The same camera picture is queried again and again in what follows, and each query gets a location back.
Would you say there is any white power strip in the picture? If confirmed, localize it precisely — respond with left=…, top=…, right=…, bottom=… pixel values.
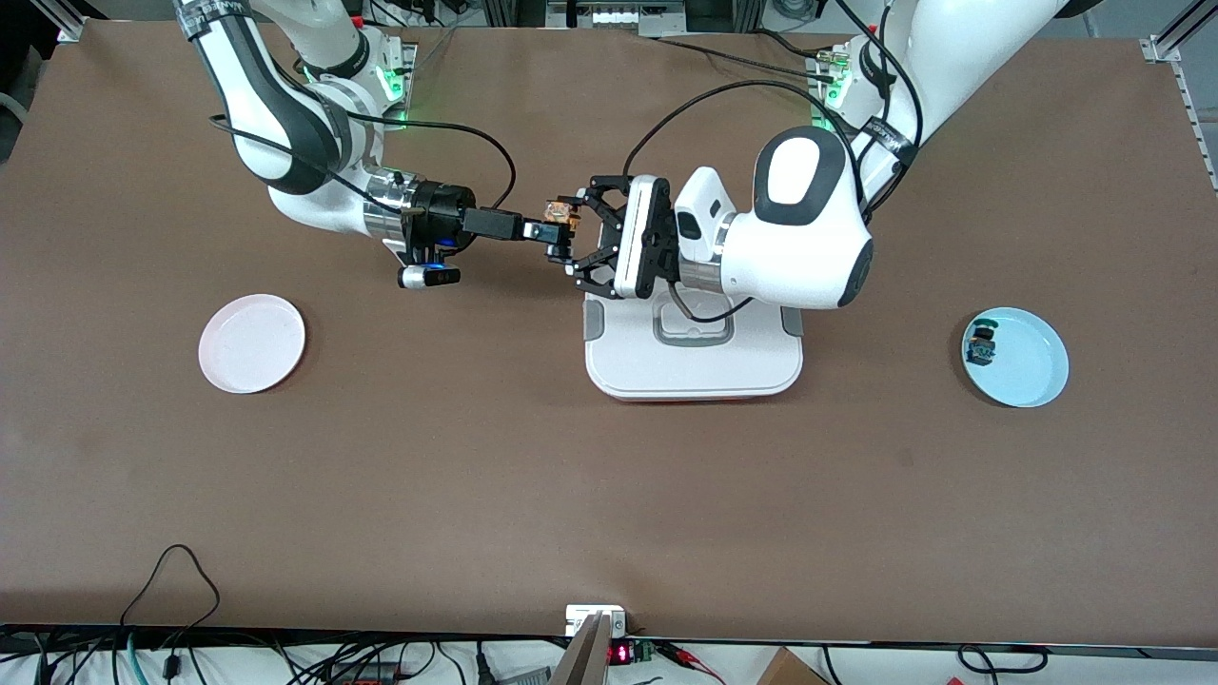
left=590, top=5, right=688, bottom=29

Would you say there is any white round plate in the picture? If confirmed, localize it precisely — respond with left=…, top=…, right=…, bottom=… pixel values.
left=198, top=294, right=307, bottom=395

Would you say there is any red clip lead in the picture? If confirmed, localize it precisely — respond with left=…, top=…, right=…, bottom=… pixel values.
left=655, top=641, right=726, bottom=685

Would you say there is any light blue round plate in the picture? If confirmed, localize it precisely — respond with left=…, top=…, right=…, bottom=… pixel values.
left=961, top=307, right=1070, bottom=409

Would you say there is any brown cardboard box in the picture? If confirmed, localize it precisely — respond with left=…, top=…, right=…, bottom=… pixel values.
left=756, top=647, right=831, bottom=685

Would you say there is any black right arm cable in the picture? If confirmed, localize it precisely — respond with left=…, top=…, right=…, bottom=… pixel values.
left=209, top=112, right=518, bottom=215

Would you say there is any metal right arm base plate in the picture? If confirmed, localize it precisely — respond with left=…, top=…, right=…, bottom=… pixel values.
left=376, top=42, right=418, bottom=131

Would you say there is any white lunch box grey handle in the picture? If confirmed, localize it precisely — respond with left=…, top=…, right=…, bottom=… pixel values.
left=582, top=290, right=805, bottom=402

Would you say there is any black cable across table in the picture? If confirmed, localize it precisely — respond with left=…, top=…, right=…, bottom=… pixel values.
left=652, top=36, right=838, bottom=81

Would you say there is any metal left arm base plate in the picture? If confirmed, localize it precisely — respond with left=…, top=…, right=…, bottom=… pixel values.
left=807, top=52, right=857, bottom=134

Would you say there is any white mounting bracket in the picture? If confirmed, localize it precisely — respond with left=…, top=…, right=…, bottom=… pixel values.
left=565, top=605, right=628, bottom=636

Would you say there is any grey camera mount bar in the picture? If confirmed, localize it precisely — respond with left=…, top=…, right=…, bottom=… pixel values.
left=550, top=613, right=616, bottom=685

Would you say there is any black looped table cable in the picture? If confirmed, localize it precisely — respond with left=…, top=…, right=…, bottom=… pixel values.
left=119, top=544, right=222, bottom=657

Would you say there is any black coiled cable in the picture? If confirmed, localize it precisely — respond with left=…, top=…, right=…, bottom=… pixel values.
left=956, top=645, right=1050, bottom=678

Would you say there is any aluminium frame profile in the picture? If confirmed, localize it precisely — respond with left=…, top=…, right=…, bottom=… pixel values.
left=1140, top=0, right=1218, bottom=191

